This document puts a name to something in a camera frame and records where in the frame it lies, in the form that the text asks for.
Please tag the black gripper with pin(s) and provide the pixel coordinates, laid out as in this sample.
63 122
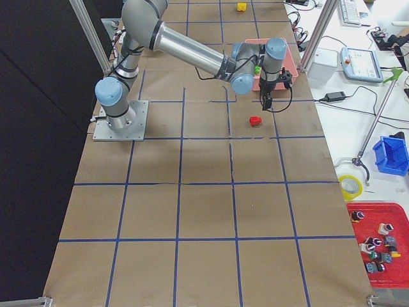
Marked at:
264 89

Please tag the pink plastic box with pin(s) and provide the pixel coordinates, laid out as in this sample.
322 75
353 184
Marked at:
288 62

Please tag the white box device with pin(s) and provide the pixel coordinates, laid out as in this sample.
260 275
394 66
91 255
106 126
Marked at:
324 64

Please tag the red toy block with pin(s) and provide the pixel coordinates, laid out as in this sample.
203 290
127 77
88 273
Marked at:
255 121

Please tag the black power adapter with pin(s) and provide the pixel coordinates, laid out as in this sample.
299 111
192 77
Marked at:
334 96

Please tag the yellow toy block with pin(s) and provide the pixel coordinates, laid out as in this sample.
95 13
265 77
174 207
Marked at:
241 7

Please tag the teach pendant tablet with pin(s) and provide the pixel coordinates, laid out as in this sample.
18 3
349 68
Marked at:
360 65

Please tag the white keyboard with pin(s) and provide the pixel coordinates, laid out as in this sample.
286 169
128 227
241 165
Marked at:
349 13

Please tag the yellow tape roll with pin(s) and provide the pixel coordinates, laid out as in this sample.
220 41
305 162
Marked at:
351 187

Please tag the metal reach grabber tool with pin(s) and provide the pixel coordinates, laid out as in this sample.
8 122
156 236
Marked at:
357 160

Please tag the blue storage bin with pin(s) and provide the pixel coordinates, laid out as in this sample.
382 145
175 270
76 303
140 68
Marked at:
392 154

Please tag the red plastic tray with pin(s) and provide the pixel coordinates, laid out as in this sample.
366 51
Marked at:
368 239

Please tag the aluminium frame post right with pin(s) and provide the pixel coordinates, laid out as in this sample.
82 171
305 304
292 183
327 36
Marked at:
319 29

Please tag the aluminium frame post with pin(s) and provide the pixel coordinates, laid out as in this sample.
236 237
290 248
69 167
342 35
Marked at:
91 34
319 29

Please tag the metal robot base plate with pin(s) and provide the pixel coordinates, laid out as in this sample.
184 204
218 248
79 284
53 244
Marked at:
129 127

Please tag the white push button switch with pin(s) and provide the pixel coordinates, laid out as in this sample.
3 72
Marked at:
385 229

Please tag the green push button switch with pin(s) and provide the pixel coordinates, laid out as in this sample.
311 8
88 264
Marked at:
375 256

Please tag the grey switch yellow cap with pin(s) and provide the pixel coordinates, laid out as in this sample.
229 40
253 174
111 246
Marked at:
391 244

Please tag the blue grey switch block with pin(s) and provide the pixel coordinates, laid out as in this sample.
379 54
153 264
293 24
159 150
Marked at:
374 267

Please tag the aluminium frame post left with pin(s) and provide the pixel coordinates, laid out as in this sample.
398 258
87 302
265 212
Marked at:
91 34

